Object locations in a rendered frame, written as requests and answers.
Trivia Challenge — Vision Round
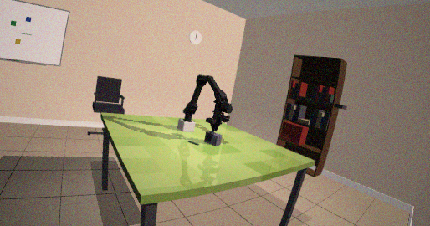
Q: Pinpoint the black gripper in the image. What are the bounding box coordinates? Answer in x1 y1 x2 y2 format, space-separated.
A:
206 110 223 132

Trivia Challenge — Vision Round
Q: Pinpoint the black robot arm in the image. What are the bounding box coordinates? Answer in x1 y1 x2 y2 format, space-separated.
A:
183 74 233 122

